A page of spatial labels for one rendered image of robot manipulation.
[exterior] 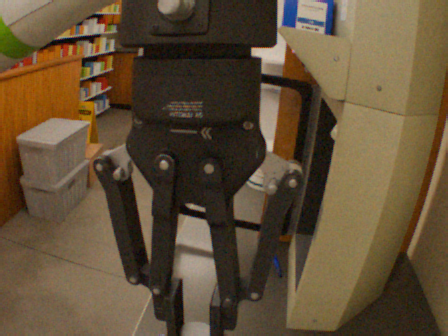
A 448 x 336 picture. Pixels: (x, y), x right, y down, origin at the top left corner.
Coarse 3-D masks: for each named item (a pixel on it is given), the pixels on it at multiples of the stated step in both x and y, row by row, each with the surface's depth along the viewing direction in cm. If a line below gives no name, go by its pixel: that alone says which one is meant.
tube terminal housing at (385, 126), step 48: (336, 0) 68; (384, 0) 48; (432, 0) 50; (384, 48) 51; (432, 48) 55; (384, 96) 54; (432, 96) 61; (336, 144) 59; (384, 144) 57; (336, 192) 61; (384, 192) 59; (336, 240) 64; (384, 240) 68; (288, 288) 85; (336, 288) 67
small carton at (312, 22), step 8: (304, 0) 58; (304, 8) 58; (312, 8) 58; (320, 8) 58; (304, 16) 59; (312, 16) 59; (320, 16) 58; (296, 24) 60; (304, 24) 60; (312, 24) 59; (320, 24) 59; (320, 32) 59
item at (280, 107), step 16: (272, 96) 88; (288, 96) 87; (272, 112) 90; (288, 112) 89; (272, 128) 91; (288, 128) 90; (272, 144) 92; (288, 144) 91; (256, 176) 96; (240, 192) 98; (256, 192) 97; (192, 208) 103; (240, 208) 100; (256, 208) 99
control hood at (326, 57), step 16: (288, 32) 53; (304, 32) 52; (304, 48) 53; (320, 48) 53; (336, 48) 53; (304, 64) 59; (320, 64) 54; (336, 64) 53; (320, 80) 55; (336, 80) 54; (336, 96) 55
